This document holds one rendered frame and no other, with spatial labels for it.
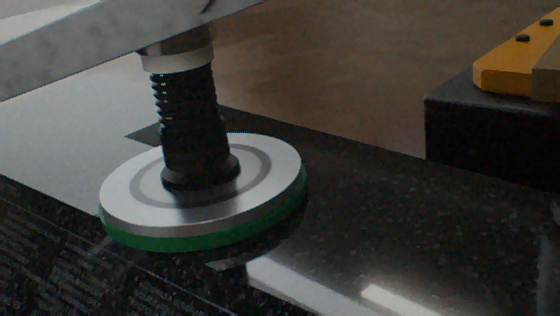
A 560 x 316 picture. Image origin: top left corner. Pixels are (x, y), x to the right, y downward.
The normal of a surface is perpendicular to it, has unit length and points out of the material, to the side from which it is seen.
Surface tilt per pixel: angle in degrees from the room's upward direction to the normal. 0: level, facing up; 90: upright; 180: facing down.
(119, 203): 0
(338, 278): 0
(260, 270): 0
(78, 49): 90
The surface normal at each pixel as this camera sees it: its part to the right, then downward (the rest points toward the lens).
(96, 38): -0.24, 0.44
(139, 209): -0.12, -0.90
